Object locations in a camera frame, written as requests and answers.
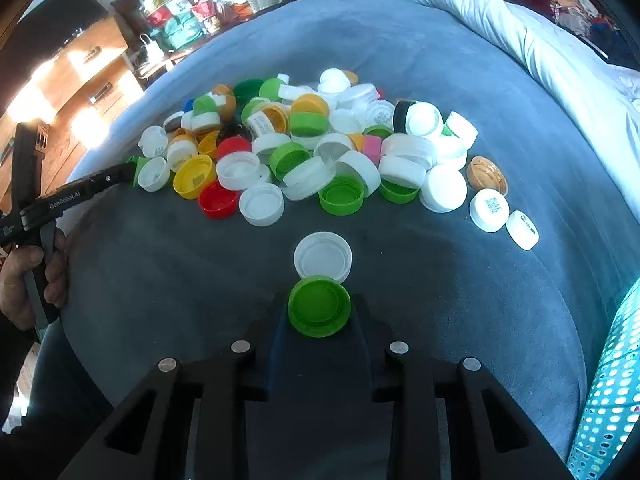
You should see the grey-blue bed sheet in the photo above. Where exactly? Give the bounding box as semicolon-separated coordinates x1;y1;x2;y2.
37;0;640;461

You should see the light blue perforated basket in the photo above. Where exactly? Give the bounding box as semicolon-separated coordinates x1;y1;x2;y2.
567;275;640;480

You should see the green bottle cap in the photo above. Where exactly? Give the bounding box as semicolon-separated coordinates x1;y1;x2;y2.
288;275;352;338

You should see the white ribbed bottle cap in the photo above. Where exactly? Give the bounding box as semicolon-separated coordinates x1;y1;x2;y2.
293;231;354;283

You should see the pile of clothes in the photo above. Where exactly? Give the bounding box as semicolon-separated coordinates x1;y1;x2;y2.
545;0;640;71

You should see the wooden drawer cabinet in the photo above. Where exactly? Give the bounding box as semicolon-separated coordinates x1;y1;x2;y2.
0;0;146;211

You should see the light blue duvet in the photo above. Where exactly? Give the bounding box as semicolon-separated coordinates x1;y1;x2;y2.
372;0;640;221

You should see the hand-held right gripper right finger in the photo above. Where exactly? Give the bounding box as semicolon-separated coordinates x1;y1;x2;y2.
350;292;576;480

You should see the person's left hand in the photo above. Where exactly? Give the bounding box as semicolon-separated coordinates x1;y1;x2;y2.
0;227;68;331

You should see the cluttered side table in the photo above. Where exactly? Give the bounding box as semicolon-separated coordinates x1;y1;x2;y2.
112;0;301;68

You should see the pile of mixed bottle caps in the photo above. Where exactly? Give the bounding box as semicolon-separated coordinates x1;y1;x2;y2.
132;67;540;252

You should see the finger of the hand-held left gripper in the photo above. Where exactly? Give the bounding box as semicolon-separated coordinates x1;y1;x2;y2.
81;161;139;201

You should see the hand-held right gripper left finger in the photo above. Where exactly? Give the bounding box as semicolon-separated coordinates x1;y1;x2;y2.
57;292;292;480

